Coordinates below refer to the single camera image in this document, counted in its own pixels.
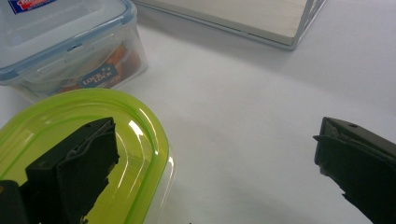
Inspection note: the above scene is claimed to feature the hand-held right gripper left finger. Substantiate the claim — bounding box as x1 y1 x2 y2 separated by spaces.
19 117 120 224

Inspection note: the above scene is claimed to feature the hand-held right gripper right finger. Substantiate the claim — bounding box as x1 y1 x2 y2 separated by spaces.
313 117 396 224

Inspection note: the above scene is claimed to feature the green lidded plastic container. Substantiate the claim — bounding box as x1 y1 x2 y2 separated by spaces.
0 88 177 224

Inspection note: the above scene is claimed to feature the clear container with blue-rimmed lid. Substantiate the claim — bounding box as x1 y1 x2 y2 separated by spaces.
0 0 149 103

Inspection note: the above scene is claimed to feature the white wire shelf rack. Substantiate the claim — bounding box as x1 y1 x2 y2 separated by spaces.
132 0 328 51

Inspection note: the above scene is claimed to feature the white table mat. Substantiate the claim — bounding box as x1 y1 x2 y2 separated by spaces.
0 0 396 224

